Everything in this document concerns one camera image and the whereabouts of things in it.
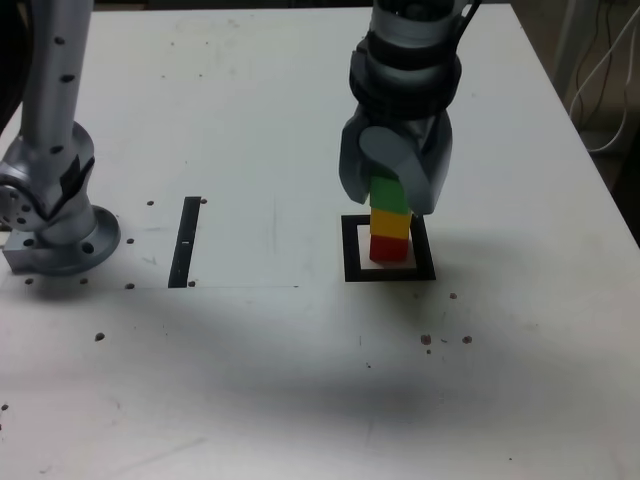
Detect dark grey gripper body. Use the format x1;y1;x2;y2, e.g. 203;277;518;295
372;115;436;153

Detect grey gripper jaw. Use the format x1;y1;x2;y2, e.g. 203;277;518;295
357;112;455;215
338;110;375;205

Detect green cube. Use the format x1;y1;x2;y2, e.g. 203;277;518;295
369;174;412;214

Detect yellow cube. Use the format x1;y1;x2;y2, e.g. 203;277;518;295
369;207;414;240

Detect black tape square outline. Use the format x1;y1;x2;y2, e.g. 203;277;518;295
341;214;437;283

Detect red cube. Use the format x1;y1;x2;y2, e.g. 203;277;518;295
368;234;410;262

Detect black tape strip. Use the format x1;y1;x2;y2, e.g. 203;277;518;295
168;196;202;290

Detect white cable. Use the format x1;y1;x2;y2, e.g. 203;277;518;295
591;47;631;152
570;19;640;130

